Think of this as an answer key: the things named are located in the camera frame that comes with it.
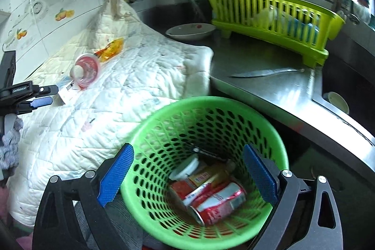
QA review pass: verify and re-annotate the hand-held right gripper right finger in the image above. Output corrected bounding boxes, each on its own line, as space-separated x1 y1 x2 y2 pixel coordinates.
243 144 344 250

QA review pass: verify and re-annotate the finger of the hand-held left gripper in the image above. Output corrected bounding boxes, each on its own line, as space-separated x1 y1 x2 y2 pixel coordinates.
16 96 54 114
12 81 59 99

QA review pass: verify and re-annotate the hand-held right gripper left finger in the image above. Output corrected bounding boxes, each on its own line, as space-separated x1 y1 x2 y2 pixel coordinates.
32 142 135 250

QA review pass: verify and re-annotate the white carton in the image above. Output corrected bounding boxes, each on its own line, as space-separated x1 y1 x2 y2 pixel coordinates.
57 82 77 105

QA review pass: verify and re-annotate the red drink can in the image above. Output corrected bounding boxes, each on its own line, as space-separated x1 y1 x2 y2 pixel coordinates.
187 181 247 227

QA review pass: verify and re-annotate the yellow and red drink bottle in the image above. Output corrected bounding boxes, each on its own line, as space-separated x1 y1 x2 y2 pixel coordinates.
170 164 235 206

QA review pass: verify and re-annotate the black cigarette box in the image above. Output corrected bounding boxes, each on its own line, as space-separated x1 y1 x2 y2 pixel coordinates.
187 145 232 163

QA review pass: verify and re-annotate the green plastic basket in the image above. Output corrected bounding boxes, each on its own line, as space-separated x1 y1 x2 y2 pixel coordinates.
120 96 290 242

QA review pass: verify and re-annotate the white plastic lid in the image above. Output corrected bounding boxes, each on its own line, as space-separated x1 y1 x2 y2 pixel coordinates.
168 156 200 180

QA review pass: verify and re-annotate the clear plastic cup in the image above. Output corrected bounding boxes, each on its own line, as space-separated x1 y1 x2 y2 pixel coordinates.
70 64 84 82

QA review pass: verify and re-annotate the red instant noodle cup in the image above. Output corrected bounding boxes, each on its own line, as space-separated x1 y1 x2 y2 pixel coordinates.
70 53 102 90

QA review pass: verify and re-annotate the orange snack wrapper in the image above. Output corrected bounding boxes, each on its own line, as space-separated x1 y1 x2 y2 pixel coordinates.
94 37 125 63

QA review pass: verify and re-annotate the white quilted blanket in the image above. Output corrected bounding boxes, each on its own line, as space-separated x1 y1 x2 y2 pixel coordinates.
6 0 214 231

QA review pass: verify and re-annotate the steel kitchen knife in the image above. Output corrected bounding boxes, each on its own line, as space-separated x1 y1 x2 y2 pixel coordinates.
230 68 305 78

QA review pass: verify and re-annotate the white cup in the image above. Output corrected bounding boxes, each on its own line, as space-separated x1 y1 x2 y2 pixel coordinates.
322 91 350 115

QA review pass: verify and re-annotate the lime green dish rack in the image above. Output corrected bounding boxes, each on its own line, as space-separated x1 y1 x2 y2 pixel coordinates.
202 0 345 67

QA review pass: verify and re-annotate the steel sink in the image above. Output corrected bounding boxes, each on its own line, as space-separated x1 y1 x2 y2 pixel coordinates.
312 30 375 148

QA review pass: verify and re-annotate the blue plastic dish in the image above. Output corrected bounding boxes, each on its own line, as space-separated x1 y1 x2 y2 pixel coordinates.
285 16 320 44

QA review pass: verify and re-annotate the white ceramic bowl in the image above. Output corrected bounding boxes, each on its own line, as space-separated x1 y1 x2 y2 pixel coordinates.
165 23 217 41

